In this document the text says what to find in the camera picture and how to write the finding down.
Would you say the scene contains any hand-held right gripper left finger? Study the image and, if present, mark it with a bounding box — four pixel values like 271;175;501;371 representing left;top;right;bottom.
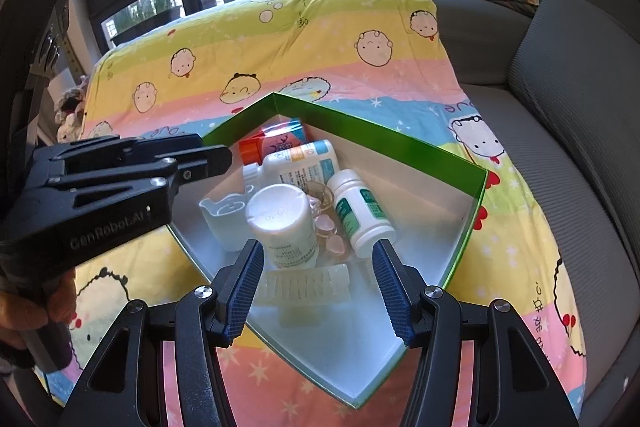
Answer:
59;239;265;427

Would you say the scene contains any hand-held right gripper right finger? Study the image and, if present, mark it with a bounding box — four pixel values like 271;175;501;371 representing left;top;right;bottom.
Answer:
371;238;581;427

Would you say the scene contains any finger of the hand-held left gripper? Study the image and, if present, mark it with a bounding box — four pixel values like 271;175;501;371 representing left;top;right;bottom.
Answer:
0;145;234;269
37;133;204;168

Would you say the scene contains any green cardboard box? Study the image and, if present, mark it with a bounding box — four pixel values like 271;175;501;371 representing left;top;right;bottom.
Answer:
167;92;489;410

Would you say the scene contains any large white jar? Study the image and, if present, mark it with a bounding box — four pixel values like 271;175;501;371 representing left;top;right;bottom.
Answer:
246;184;321;269

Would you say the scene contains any green label medicine bottle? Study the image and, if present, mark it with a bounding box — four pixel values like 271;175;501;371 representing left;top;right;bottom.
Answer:
327;170;397;259

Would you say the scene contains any person's left hand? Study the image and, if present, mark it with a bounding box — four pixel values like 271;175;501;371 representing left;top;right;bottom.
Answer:
0;266;77;349

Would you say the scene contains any white lamp shade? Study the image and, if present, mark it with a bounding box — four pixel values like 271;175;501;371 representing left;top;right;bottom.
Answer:
50;67;77;96

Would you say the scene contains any translucent hair claw clip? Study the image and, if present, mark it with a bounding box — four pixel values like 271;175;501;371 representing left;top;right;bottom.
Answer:
257;264;352;331

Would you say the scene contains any translucent measuring cup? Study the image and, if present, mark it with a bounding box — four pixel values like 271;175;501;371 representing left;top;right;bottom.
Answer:
199;194;252;254

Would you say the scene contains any pile of plush toys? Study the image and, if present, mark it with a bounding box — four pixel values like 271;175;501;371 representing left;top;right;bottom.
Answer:
52;77;92;144

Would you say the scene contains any small glass bowl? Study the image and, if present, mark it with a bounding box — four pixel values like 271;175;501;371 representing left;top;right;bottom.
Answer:
304;181;337;216

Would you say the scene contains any white bottle with orange label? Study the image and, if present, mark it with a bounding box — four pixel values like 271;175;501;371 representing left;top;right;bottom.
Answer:
243;140;337;194

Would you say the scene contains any cartoon printed blanket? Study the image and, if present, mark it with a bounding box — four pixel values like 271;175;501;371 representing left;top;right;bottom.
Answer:
47;0;587;427

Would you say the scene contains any grey sofa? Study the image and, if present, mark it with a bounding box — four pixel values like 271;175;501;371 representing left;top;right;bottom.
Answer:
429;0;640;427

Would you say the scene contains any pink bead string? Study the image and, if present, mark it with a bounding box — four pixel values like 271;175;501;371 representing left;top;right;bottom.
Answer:
312;214;347;256

